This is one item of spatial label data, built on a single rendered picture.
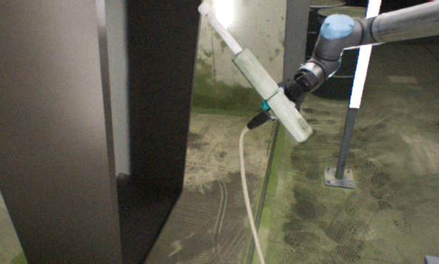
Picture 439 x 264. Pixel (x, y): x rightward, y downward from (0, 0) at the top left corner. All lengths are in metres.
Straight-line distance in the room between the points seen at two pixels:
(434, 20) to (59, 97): 0.87
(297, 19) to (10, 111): 2.27
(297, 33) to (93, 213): 2.24
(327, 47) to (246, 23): 1.75
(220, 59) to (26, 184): 2.24
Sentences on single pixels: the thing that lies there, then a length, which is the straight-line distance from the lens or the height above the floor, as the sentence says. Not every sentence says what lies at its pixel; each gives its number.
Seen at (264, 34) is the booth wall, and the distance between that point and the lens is 2.72.
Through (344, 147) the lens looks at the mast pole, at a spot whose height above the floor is 0.30.
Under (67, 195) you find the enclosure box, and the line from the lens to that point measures 0.85.
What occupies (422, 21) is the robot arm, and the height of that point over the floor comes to 1.31.
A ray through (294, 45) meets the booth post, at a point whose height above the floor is 0.75.
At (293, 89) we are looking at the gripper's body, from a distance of 0.95.
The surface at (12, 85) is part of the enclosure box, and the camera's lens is 0.73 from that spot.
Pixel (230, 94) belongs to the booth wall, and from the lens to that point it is 2.98.
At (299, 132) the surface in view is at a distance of 0.85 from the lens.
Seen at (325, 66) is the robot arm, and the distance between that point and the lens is 1.06.
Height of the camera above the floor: 1.49
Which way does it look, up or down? 31 degrees down
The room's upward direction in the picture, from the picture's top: 4 degrees counter-clockwise
